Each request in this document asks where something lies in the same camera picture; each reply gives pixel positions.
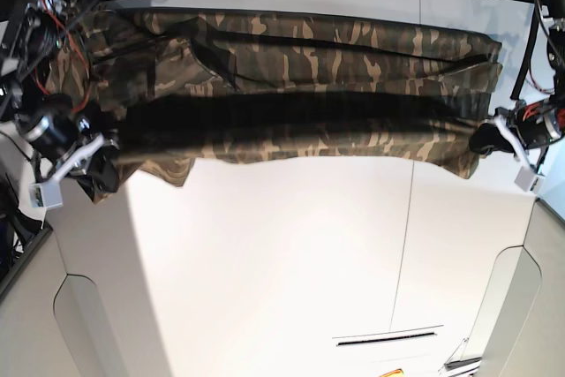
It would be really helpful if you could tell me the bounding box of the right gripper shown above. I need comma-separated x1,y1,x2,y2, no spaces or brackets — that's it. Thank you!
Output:
30,116,120,203

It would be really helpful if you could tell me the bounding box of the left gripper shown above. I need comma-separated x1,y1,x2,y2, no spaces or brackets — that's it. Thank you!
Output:
469,105,550,174

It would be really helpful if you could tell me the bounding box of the camouflage T-shirt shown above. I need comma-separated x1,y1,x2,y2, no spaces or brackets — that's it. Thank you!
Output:
45,8,502,186

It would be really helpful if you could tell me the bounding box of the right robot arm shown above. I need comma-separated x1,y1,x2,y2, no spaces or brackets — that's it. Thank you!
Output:
1,0,120,209

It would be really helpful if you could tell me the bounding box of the black equipment at left edge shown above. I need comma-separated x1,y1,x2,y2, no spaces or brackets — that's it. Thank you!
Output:
1,174,43,270

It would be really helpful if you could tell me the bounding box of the grey flat tool bottom right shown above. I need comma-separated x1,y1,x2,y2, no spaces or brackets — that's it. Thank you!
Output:
439,337,482,376

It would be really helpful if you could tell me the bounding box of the yellow orange object bottom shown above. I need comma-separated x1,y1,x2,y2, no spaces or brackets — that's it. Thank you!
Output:
380,369,404,377

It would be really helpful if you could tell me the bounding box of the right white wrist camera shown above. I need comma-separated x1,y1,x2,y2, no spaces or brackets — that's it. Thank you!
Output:
29,180,63,210

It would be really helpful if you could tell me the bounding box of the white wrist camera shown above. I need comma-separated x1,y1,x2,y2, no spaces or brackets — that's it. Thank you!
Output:
515,167,545,194
29,180,63,210

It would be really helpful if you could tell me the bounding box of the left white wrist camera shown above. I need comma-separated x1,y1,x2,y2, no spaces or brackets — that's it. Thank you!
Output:
515,167,545,194

